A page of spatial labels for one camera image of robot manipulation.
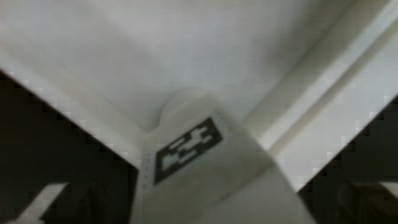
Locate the white square table top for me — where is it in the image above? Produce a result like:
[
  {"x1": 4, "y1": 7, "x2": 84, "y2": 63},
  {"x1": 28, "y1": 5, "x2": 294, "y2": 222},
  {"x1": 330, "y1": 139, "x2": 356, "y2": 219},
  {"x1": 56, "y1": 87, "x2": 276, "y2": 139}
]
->
[{"x1": 0, "y1": 0, "x2": 398, "y2": 186}]

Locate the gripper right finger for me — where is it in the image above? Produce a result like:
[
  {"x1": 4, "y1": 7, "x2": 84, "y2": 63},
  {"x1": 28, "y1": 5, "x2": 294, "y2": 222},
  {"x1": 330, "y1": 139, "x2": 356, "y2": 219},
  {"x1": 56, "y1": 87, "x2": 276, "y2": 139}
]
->
[{"x1": 340, "y1": 182, "x2": 398, "y2": 224}]

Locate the white table leg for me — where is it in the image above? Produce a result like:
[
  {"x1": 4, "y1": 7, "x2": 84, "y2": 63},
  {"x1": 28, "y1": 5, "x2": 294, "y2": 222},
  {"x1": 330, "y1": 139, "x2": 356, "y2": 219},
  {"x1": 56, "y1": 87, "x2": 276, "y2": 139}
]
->
[{"x1": 131, "y1": 88, "x2": 317, "y2": 224}]

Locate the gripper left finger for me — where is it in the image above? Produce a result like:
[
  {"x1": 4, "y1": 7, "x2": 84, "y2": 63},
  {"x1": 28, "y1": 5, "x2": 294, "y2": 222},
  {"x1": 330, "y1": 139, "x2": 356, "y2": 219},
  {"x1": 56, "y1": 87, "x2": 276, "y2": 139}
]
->
[{"x1": 12, "y1": 183, "x2": 68, "y2": 224}]

